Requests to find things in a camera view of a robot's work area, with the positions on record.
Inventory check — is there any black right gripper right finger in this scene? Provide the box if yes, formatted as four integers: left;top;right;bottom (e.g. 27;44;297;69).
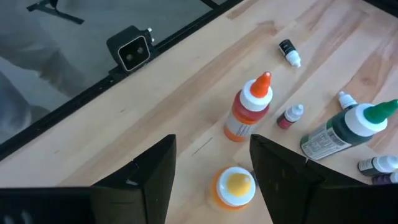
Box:
249;133;398;224

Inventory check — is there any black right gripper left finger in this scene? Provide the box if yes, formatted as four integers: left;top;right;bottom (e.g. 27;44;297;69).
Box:
0;134;177;224

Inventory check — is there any large yellow food colouring bottle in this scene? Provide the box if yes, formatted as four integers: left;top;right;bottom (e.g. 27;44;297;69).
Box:
211;166;257;212

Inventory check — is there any dark blue bottle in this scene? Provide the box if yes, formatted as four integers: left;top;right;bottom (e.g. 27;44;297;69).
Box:
338;90;358;110

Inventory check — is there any small black food colouring bottle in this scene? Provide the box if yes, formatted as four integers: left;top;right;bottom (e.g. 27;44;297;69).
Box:
278;39;302;68
357;155;398;177

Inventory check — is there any large green food colouring bottle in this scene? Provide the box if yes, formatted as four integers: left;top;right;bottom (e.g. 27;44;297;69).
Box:
300;98;398;161

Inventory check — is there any small red food colouring bottle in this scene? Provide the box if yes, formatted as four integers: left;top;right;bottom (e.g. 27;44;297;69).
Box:
276;104;305;130

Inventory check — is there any large orange food colouring bottle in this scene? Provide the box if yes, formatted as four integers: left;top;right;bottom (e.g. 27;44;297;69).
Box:
223;71;274;143

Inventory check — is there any black floor stand leg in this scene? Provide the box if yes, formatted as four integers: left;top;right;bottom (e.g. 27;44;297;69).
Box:
26;0;85;25

